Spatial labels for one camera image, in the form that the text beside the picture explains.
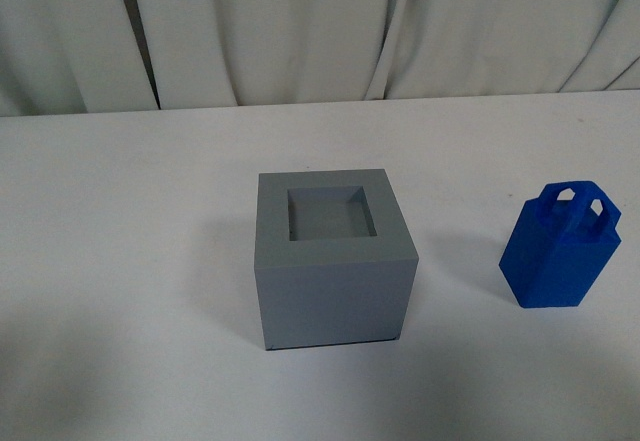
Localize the blue handled insert part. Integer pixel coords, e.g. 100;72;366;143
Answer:
499;181;621;308

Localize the gray cube base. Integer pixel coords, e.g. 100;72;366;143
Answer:
254;169;419;350

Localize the white curtain backdrop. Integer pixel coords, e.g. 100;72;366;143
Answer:
1;0;639;116

